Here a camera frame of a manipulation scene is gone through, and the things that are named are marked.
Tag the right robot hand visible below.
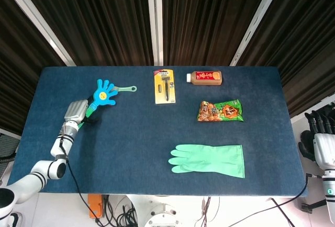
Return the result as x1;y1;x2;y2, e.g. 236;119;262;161
298;109;335;171

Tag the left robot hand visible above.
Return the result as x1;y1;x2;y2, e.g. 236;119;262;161
63;96;101;123

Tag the blue hand-shaped clapper toy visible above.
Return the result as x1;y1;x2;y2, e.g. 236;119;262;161
77;78;118;130

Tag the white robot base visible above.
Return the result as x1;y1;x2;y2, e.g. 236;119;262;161
144;195;183;227

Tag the small green hairbrush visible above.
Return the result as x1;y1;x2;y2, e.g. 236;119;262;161
111;85;138;93

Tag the razor in yellow blister pack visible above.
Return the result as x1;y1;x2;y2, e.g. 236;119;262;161
153;69;177;105

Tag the orange power box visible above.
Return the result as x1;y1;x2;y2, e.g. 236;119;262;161
87;194;104;219

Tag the green orange snack bag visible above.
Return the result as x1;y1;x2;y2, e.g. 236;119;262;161
196;99;244;122

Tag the green rubber glove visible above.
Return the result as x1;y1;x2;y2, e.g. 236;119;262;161
168;144;246;179

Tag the black and white sneaker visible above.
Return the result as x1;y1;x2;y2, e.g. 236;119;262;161
5;211;24;227

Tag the brown drink bottle white cap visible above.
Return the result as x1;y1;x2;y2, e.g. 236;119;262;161
186;70;223;86

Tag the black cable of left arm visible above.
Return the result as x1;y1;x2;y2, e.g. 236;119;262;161
59;132;105;227

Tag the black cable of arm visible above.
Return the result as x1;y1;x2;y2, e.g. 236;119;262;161
59;132;105;227
232;173;322;227

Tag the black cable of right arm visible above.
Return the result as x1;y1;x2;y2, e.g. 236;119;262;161
232;173;322;227

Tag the white aluminium frame post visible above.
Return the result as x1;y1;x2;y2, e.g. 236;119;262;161
229;0;287;67
0;0;76;67
146;0;164;67

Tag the black cable bundle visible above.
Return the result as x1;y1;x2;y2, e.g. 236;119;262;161
95;195;139;227

